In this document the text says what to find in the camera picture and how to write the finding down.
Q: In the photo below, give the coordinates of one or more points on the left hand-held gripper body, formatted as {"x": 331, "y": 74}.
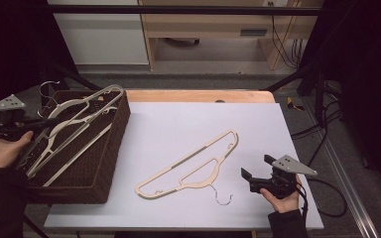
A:
{"x": 5, "y": 104}

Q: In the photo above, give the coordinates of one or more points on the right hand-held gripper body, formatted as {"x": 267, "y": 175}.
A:
{"x": 294, "y": 165}

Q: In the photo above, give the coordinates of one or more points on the beige plastic clothes hanger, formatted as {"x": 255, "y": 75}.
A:
{"x": 107, "y": 90}
{"x": 79, "y": 154}
{"x": 188, "y": 156}

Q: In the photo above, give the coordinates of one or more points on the brown woven basket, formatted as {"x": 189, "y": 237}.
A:
{"x": 89, "y": 172}

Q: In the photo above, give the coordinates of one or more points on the person's right hand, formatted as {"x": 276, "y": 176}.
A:
{"x": 284, "y": 205}

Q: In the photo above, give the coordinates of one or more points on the person's left hand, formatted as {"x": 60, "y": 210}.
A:
{"x": 1, "y": 152}

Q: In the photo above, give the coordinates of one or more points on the black metal stand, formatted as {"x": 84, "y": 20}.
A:
{"x": 72, "y": 77}
{"x": 319, "y": 86}

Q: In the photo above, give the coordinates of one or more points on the yellow and black tool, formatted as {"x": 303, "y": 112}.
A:
{"x": 291, "y": 104}

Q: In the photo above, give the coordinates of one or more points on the white table mat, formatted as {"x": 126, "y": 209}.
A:
{"x": 178, "y": 119}

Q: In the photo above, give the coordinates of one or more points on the white cabinet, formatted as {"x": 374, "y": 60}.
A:
{"x": 102, "y": 36}

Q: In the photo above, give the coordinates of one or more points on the light wooden desk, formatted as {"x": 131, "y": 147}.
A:
{"x": 211, "y": 24}

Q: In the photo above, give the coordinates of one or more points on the aluminium frame rail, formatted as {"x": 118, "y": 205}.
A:
{"x": 347, "y": 185}

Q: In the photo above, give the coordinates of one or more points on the black horizontal frame bar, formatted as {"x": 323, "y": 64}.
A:
{"x": 178, "y": 10}

